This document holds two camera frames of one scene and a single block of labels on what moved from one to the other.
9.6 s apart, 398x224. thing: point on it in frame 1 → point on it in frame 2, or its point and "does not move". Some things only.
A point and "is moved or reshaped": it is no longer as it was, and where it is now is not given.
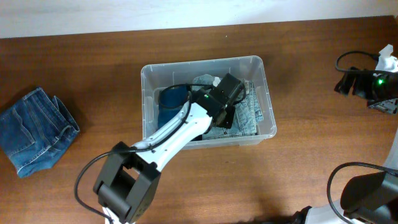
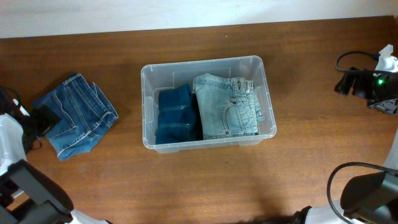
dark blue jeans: (35, 132) is moved or reshaped
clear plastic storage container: (166, 89) does not move
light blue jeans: (248, 112) does not move
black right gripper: (363, 89) does not move
